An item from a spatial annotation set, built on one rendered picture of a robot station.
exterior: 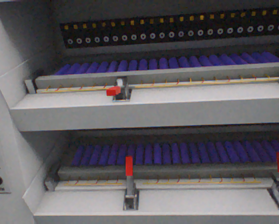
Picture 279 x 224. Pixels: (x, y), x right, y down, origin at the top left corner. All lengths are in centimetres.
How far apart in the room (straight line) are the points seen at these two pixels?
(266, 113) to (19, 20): 44
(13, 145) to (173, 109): 27
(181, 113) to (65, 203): 28
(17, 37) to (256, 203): 51
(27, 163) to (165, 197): 26
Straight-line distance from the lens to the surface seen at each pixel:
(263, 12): 52
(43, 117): 37
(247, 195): 45
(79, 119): 35
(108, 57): 47
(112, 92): 26
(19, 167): 42
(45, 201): 48
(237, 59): 44
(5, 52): 40
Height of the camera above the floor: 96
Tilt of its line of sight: 14 degrees down
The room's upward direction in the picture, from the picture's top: 3 degrees counter-clockwise
